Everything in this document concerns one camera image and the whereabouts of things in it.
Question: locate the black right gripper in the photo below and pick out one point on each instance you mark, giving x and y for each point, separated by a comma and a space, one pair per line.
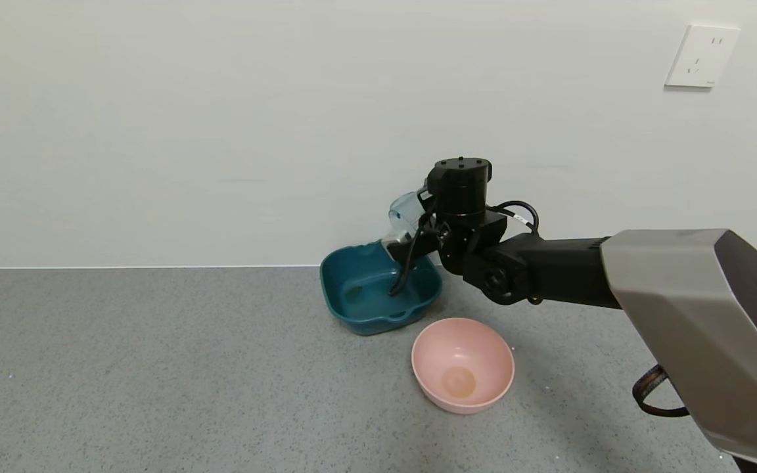
397, 246

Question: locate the transparent teal ribbed cup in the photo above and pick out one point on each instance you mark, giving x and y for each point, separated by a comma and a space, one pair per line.
405, 210

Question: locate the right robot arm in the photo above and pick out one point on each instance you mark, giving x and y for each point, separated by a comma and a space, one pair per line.
681, 295

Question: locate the dark teal square bowl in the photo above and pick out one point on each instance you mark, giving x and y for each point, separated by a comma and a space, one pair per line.
362, 309

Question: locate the pink round bowl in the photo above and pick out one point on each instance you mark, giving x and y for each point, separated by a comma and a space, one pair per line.
460, 368

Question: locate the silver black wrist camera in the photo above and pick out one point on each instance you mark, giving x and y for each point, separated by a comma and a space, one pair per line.
418, 253

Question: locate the white wall socket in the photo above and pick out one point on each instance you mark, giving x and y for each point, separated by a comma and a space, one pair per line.
702, 58

